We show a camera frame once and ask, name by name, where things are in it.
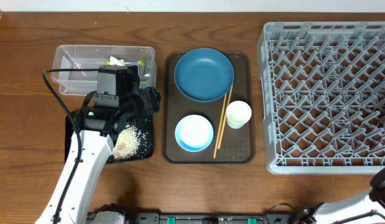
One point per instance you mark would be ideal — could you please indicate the grey dishwasher rack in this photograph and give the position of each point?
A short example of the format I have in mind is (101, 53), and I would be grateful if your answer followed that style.
(323, 86)

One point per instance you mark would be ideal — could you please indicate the wooden chopstick left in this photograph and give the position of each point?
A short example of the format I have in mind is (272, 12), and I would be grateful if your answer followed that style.
(219, 127)

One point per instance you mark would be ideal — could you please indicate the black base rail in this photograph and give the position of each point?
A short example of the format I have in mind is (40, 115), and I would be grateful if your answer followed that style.
(143, 216)

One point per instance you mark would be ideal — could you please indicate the wooden chopstick right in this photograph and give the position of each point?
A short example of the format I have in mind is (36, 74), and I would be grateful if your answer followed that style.
(224, 118)

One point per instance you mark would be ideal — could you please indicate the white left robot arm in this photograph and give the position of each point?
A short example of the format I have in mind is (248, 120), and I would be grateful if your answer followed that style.
(88, 152)

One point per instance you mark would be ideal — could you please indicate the white tissue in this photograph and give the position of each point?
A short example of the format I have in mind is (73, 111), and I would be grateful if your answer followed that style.
(115, 61)

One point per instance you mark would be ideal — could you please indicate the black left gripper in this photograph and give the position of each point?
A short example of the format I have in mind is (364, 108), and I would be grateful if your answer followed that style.
(147, 100)

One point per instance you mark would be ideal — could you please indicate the black plastic tray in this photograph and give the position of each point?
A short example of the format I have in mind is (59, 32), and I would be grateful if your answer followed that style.
(116, 124)

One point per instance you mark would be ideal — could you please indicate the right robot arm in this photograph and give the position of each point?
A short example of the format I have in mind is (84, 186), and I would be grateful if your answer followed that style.
(367, 207)

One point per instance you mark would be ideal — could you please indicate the green yellow snack wrapper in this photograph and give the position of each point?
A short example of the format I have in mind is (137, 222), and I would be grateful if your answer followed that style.
(139, 63)

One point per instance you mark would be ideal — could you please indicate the dark blue plate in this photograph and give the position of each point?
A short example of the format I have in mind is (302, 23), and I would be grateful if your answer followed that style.
(204, 74)

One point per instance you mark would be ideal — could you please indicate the brown serving tray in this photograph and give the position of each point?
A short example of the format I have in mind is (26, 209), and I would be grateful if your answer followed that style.
(237, 145)

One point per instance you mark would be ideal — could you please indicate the pile of cooked rice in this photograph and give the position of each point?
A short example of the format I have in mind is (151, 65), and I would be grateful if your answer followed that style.
(131, 142)

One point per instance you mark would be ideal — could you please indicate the light blue bowl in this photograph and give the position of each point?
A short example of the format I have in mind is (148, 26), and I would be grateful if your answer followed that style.
(194, 133)

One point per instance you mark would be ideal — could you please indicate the cream plastic cup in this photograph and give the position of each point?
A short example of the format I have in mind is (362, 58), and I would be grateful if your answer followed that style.
(238, 113)

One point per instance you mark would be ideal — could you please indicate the clear plastic waste bin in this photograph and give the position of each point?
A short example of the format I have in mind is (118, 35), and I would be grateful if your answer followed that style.
(77, 65)

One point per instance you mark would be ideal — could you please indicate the wooden chopstick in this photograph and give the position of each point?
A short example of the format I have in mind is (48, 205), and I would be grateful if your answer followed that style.
(219, 127)
(224, 118)

